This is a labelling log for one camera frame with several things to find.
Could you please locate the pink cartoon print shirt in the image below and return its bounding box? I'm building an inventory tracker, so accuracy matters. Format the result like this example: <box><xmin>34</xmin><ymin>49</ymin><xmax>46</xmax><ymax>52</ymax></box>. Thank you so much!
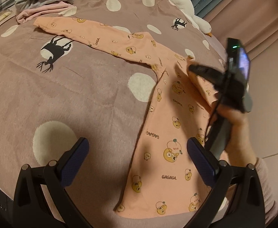
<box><xmin>34</xmin><ymin>17</ymin><xmax>215</xmax><ymax>219</ymax></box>

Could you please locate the pink sleeve right forearm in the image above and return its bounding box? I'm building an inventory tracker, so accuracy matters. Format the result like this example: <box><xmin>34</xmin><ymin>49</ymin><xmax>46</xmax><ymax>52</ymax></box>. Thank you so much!
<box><xmin>255</xmin><ymin>158</ymin><xmax>278</xmax><ymax>226</ymax></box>

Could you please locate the person right hand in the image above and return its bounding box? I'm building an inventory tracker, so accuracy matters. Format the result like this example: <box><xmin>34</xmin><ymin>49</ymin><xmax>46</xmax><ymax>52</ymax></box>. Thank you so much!
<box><xmin>217</xmin><ymin>104</ymin><xmax>257</xmax><ymax>167</ymax></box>

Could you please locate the phone on right gripper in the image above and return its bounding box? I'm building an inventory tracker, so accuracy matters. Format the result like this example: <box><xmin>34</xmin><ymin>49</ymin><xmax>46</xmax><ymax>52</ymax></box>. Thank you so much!
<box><xmin>226</xmin><ymin>38</ymin><xmax>250</xmax><ymax>82</ymax></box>

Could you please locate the pink curtain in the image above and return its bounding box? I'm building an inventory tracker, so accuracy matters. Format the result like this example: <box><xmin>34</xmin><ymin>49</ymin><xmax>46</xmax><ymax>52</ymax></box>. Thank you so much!
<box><xmin>176</xmin><ymin>0</ymin><xmax>278</xmax><ymax>60</ymax></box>

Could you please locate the mauve polka dot duvet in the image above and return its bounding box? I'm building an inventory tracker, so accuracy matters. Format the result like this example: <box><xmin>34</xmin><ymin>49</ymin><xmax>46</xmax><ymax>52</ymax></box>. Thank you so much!
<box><xmin>0</xmin><ymin>0</ymin><xmax>230</xmax><ymax>228</ymax></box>

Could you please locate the light pink garment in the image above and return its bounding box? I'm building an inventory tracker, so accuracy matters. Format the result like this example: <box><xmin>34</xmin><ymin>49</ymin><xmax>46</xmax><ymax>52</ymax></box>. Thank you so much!
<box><xmin>16</xmin><ymin>1</ymin><xmax>74</xmax><ymax>24</ymax></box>

